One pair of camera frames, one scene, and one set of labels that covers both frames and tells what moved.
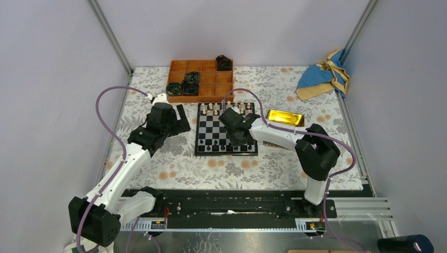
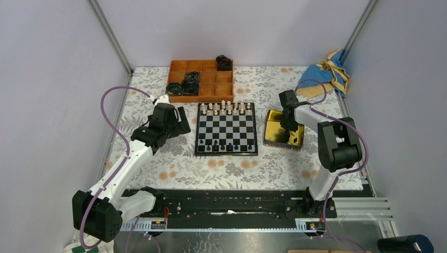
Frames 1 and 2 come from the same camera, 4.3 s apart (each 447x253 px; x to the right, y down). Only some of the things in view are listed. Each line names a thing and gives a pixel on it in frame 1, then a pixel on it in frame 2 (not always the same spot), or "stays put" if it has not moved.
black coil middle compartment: x=190 y=84 stays put
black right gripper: x=234 y=143 -> x=285 y=125
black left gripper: x=184 y=123 stays put
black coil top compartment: x=223 y=63 stays put
